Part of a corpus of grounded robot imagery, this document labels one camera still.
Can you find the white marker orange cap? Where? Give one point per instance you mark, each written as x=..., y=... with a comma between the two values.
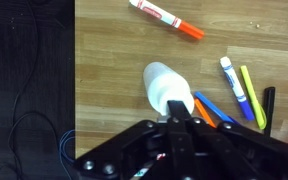
x=165, y=16

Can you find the white marker blue cap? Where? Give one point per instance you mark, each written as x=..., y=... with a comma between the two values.
x=235, y=86

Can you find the black marker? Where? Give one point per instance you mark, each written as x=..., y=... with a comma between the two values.
x=269, y=106

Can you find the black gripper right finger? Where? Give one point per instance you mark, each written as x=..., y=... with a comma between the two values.
x=237, y=146

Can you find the yellow marker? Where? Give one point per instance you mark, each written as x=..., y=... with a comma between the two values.
x=252, y=96

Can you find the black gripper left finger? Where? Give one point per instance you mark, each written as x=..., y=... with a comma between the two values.
x=175, y=140

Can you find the white plastic bottle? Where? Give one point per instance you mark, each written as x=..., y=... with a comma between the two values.
x=155, y=71

